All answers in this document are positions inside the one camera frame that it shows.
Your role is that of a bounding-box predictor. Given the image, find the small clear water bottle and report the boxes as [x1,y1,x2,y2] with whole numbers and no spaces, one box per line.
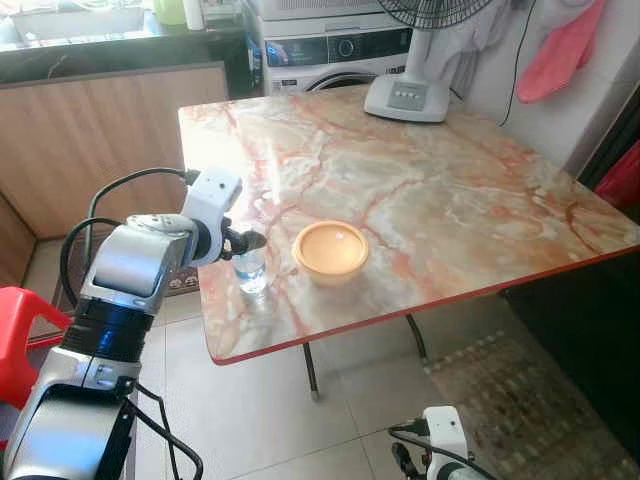
[232,248,270,296]

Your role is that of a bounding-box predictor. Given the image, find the grey patterned doormat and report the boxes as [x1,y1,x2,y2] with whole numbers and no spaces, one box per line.
[164,264,202,297]

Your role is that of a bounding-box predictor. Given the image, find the orange plastic bowl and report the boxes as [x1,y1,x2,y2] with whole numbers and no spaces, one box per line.
[291,220,371,288]

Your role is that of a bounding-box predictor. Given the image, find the wooden kitchen cabinet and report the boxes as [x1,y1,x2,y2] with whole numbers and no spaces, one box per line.
[0,24,249,291]

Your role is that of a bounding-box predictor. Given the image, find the marble pattern square table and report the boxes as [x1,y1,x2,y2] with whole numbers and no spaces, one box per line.
[177,84,640,401]

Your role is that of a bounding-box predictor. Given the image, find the white washing machine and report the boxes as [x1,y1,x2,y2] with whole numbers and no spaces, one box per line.
[244,0,417,97]

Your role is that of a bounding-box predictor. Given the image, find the white table fan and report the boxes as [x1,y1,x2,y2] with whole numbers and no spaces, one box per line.
[362,0,501,125]

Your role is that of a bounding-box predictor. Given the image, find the red cloth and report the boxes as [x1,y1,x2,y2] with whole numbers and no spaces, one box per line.
[592,139,640,213]

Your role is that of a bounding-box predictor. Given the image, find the white plastic bottle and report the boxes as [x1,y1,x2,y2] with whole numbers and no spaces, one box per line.
[183,0,207,32]

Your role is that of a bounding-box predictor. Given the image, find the red plastic stool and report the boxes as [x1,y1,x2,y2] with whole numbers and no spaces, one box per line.
[0,285,74,413]

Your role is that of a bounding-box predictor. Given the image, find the green plastic cup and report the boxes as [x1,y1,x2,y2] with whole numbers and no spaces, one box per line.
[151,0,189,27]

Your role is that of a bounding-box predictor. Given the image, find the black cabinet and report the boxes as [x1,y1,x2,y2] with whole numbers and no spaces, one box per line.
[499,88,640,463]

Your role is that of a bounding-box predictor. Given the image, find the steel kitchen sink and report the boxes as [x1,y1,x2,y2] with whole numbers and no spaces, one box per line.
[0,4,153,44]

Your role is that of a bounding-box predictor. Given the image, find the grey hanging cloth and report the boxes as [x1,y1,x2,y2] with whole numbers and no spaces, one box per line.
[438,0,563,93]

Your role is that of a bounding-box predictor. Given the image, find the pink hanging cloth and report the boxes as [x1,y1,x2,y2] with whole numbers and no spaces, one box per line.
[514,0,609,105]

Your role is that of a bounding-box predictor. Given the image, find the brown patterned rug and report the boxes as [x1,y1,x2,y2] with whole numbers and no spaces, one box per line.
[424,324,640,480]

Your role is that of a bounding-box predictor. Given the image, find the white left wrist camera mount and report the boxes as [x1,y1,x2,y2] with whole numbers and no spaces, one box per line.
[181,166,245,267]

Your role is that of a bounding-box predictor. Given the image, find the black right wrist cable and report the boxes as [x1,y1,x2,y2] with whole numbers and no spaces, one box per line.
[387,421,471,480]

